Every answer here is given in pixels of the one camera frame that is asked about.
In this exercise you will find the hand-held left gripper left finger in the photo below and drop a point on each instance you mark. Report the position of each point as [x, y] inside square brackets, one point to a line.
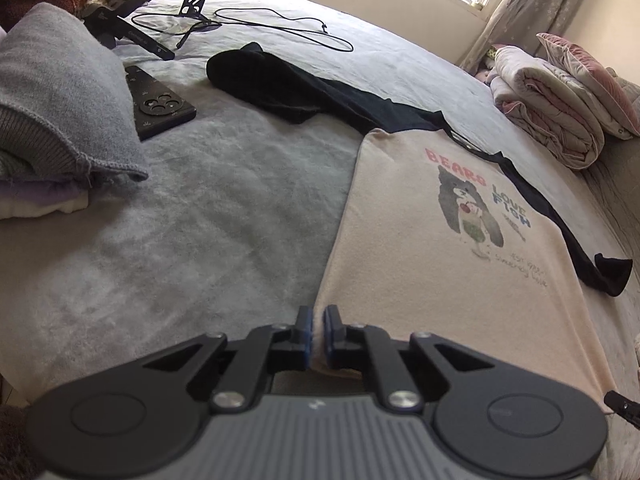
[309, 330]

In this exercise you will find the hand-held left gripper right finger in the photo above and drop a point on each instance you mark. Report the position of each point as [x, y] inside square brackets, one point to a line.
[327, 330]

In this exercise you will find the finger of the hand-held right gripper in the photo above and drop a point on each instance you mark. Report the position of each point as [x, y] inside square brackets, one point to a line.
[622, 407]

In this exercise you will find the beige and black sweatshirt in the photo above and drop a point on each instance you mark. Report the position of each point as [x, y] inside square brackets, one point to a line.
[425, 285]

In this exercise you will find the grey bed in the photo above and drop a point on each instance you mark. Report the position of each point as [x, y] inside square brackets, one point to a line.
[225, 260]

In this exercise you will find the black smartphone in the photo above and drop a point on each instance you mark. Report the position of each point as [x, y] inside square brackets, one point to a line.
[160, 110]

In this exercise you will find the folded white garment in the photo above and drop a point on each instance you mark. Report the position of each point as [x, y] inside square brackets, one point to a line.
[40, 208]

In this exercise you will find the folded lavender garment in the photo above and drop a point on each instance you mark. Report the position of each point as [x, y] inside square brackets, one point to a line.
[30, 192]

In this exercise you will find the folded grey pink quilt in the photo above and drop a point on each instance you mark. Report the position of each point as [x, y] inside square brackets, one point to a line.
[545, 105]

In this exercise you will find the pink grey pillow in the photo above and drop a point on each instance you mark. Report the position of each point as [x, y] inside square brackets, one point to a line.
[575, 55]

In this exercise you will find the folded grey sweater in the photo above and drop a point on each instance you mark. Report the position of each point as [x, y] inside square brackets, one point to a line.
[50, 85]

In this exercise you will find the grey patterned curtain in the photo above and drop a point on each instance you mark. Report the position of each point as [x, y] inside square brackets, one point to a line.
[520, 5]

